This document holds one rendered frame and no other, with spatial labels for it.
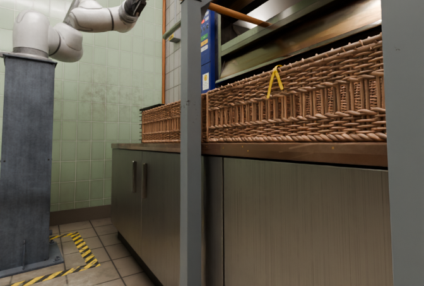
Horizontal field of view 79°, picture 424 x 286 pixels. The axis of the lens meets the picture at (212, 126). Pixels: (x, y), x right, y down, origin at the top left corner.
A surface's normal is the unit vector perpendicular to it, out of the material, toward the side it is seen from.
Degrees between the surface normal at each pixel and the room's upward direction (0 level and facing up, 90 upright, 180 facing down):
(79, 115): 90
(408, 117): 90
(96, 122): 90
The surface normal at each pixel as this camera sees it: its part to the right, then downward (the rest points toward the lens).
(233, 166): -0.84, -0.03
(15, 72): 0.60, -0.05
